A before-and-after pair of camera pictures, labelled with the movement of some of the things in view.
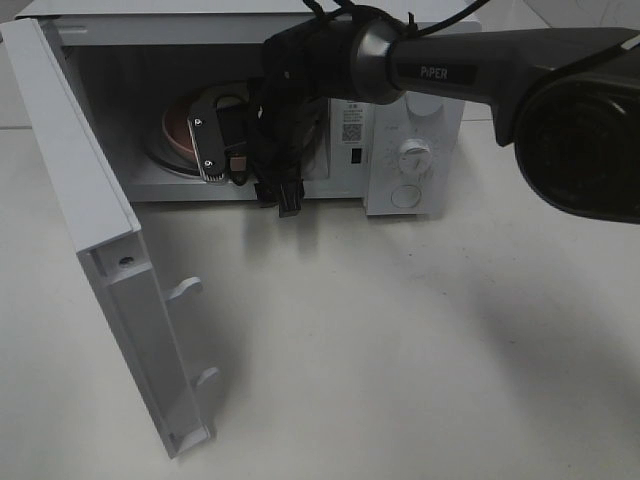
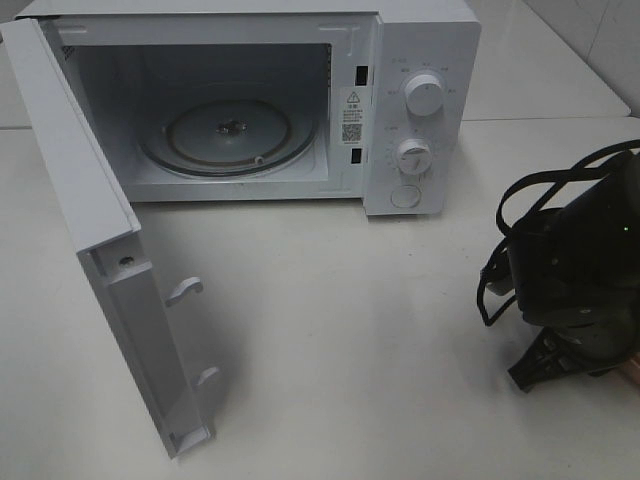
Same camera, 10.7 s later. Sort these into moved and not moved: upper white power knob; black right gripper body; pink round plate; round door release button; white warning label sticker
Moved: pink round plate; black right gripper body
Not moved: round door release button; upper white power knob; white warning label sticker
